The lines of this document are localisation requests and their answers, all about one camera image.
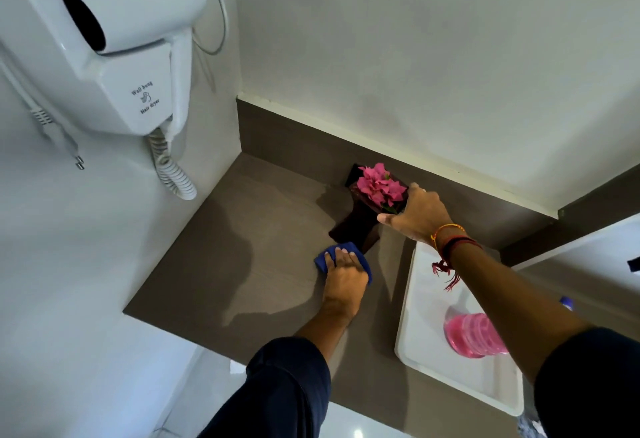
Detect white coiled cord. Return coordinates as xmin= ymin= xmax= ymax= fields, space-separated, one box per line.
xmin=146 ymin=127 xmax=198 ymax=201

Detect person's left forearm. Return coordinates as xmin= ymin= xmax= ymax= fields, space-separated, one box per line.
xmin=295 ymin=303 xmax=362 ymax=364

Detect red thread bracelet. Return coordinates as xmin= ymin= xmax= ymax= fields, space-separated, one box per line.
xmin=432 ymin=236 xmax=484 ymax=292

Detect pink flowers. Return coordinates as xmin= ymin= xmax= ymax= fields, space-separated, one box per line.
xmin=355 ymin=162 xmax=409 ymax=215

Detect white rectangular sink basin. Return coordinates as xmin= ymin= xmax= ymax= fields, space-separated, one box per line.
xmin=394 ymin=241 xmax=525 ymax=417

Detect pink bottle with blue cap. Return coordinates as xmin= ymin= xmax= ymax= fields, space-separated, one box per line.
xmin=443 ymin=296 xmax=575 ymax=360

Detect white wall-mounted hair dryer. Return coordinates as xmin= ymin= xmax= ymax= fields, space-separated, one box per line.
xmin=4 ymin=0 xmax=209 ymax=137

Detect thin white cable loop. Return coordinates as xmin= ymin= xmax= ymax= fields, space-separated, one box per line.
xmin=191 ymin=0 xmax=230 ymax=56

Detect blue cleaning cloth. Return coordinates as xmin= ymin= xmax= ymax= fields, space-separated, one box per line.
xmin=314 ymin=242 xmax=373 ymax=286

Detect person's dark blue left sleeve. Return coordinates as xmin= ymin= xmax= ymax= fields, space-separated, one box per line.
xmin=197 ymin=336 xmax=332 ymax=438

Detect person's right forearm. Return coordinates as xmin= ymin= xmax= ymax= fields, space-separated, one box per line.
xmin=439 ymin=239 xmax=597 ymax=384

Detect person's dark blue sleeve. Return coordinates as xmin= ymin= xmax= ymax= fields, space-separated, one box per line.
xmin=197 ymin=336 xmax=332 ymax=438
xmin=533 ymin=328 xmax=640 ymax=438

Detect person's left hand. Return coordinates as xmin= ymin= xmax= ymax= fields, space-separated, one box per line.
xmin=322 ymin=247 xmax=371 ymax=321

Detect person's dark blue right sleeve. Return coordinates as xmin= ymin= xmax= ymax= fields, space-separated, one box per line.
xmin=533 ymin=328 xmax=640 ymax=438

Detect dark brown vase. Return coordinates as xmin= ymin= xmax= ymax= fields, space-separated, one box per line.
xmin=328 ymin=164 xmax=408 ymax=255

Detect person's right hand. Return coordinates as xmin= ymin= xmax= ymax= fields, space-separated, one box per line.
xmin=377 ymin=182 xmax=454 ymax=246

